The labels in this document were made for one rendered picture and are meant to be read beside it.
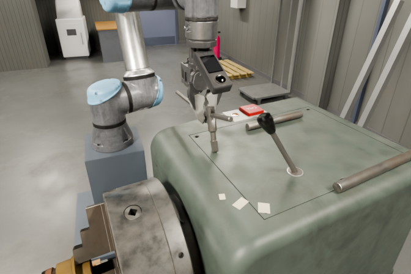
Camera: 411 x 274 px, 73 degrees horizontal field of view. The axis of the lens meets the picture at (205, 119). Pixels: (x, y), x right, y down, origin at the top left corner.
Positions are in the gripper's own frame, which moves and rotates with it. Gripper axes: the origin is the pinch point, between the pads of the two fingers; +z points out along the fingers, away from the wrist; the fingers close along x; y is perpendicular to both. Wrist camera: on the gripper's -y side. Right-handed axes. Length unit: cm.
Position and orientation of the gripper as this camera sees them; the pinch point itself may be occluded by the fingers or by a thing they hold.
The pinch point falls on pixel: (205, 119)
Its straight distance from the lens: 71.9
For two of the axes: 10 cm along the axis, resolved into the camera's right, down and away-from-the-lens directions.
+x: -9.0, 2.0, -4.0
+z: 0.0, 9.0, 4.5
